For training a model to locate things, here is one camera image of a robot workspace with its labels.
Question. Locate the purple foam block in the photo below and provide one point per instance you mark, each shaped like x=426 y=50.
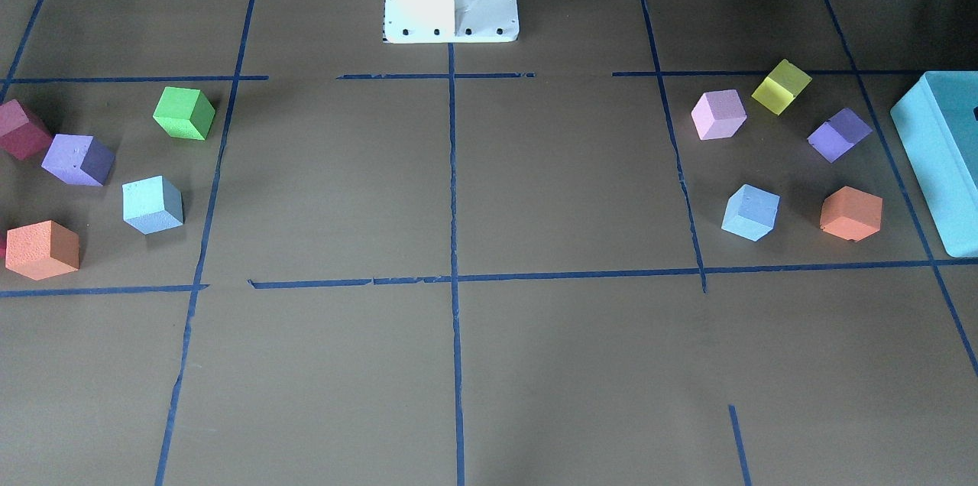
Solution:
x=839 y=134
x=79 y=160

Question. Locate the orange foam block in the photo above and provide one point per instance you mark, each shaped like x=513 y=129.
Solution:
x=42 y=250
x=851 y=214

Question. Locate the dark red foam block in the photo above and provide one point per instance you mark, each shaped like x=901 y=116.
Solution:
x=23 y=134

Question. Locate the teal plastic bin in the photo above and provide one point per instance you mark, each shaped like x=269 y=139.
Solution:
x=936 y=120

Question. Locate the light blue foam block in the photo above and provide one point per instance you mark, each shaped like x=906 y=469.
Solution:
x=152 y=205
x=751 y=212

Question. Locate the yellow foam block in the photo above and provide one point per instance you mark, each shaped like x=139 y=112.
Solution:
x=781 y=87

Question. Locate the green foam block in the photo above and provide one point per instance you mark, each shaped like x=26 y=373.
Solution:
x=184 y=113

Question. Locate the pink foam block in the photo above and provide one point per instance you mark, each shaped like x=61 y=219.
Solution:
x=718 y=114

